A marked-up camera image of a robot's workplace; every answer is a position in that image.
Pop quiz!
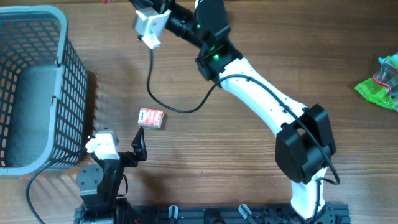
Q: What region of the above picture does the red Kleenex tissue pack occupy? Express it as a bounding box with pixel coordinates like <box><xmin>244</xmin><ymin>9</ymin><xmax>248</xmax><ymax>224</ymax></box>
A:
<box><xmin>137</xmin><ymin>108</ymin><xmax>164</xmax><ymax>129</ymax></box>

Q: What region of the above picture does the green candy bag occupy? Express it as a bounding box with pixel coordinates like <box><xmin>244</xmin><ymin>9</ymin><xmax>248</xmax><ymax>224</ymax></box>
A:
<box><xmin>354</xmin><ymin>56</ymin><xmax>397</xmax><ymax>111</ymax></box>

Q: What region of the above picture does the teal tissue pack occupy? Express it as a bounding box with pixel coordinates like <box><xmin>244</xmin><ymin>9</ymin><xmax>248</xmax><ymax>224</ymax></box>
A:
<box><xmin>390</xmin><ymin>53</ymin><xmax>398</xmax><ymax>65</ymax></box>

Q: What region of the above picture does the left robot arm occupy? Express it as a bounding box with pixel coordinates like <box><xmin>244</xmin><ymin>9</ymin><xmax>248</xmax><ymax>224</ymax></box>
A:
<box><xmin>73</xmin><ymin>127</ymin><xmax>147</xmax><ymax>224</ymax></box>

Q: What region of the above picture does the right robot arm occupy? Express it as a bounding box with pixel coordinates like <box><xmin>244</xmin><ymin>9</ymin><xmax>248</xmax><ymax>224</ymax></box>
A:
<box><xmin>131</xmin><ymin>0</ymin><xmax>336</xmax><ymax>223</ymax></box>

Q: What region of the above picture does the grey plastic basket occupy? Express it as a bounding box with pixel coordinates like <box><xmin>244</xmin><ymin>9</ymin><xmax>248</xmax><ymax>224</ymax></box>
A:
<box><xmin>1</xmin><ymin>5</ymin><xmax>88</xmax><ymax>176</ymax></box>

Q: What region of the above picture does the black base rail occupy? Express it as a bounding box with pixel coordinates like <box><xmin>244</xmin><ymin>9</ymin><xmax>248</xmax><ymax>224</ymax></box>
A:
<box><xmin>73</xmin><ymin>203</ymin><xmax>351</xmax><ymax>224</ymax></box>

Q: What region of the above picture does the black left camera cable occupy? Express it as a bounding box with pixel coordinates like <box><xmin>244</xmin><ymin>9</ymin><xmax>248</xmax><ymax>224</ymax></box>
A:
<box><xmin>25</xmin><ymin>149</ymin><xmax>88</xmax><ymax>224</ymax></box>

